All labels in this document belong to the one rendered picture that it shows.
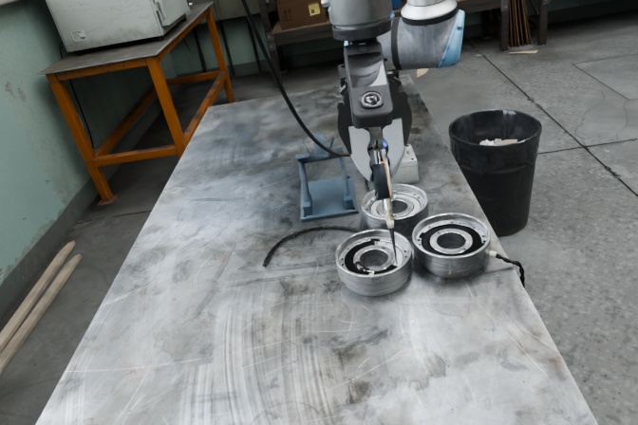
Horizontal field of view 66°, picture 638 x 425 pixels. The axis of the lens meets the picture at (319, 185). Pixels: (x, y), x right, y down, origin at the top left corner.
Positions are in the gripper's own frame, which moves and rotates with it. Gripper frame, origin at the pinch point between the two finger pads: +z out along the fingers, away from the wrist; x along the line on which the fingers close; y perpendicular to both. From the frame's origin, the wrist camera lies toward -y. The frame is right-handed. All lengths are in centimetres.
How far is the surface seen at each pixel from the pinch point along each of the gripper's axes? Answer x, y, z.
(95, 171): 142, 185, 73
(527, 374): -11.0, -24.3, 13.1
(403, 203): -3.8, 8.4, 10.8
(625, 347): -68, 41, 93
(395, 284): 0.5, -9.6, 11.3
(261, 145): 23, 47, 13
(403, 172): -5.4, 18.6, 10.8
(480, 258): -11.1, -8.0, 10.5
